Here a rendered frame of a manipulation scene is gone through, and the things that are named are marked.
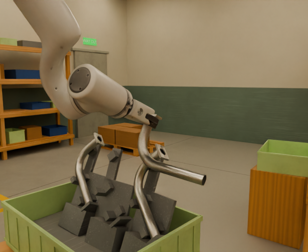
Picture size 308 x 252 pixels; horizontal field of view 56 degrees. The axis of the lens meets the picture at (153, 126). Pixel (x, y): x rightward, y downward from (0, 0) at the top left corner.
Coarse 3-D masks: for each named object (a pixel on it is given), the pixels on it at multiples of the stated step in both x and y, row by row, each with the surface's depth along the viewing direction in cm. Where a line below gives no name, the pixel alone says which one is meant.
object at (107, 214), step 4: (108, 184) 106; (112, 184) 108; (96, 188) 104; (100, 188) 106; (104, 188) 107; (108, 188) 106; (112, 188) 106; (96, 192) 104; (100, 192) 104; (104, 192) 106; (108, 192) 107; (116, 208) 101; (120, 208) 100; (104, 212) 99; (108, 212) 99; (112, 212) 101; (116, 212) 101; (120, 212) 100; (124, 212) 100; (104, 216) 99; (108, 216) 98; (112, 216) 99; (116, 216) 101; (108, 220) 99; (112, 220) 100
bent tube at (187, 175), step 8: (144, 128) 90; (144, 136) 89; (144, 144) 89; (144, 152) 88; (144, 160) 87; (152, 160) 86; (152, 168) 85; (160, 168) 84; (168, 168) 82; (176, 168) 82; (184, 168) 82; (176, 176) 81; (184, 176) 80; (192, 176) 78; (200, 176) 78; (200, 184) 78
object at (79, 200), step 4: (72, 176) 117; (88, 176) 119; (72, 180) 116; (76, 180) 116; (80, 196) 111; (92, 196) 112; (76, 200) 111; (80, 200) 110; (92, 200) 111; (96, 200) 112; (80, 204) 110; (84, 204) 111
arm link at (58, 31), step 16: (16, 0) 58; (32, 0) 57; (48, 0) 58; (32, 16) 59; (48, 16) 59; (64, 16) 60; (48, 32) 60; (64, 32) 60; (80, 32) 64; (48, 48) 62; (64, 48) 63; (48, 64) 64; (48, 80) 66; (64, 80) 71; (64, 96) 69; (64, 112) 70; (80, 112) 70
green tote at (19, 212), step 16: (32, 192) 117; (48, 192) 121; (64, 192) 126; (16, 208) 112; (32, 208) 117; (48, 208) 122; (176, 208) 103; (16, 224) 101; (32, 224) 91; (176, 224) 104; (192, 224) 93; (16, 240) 103; (32, 240) 93; (48, 240) 84; (160, 240) 82; (176, 240) 88; (192, 240) 94
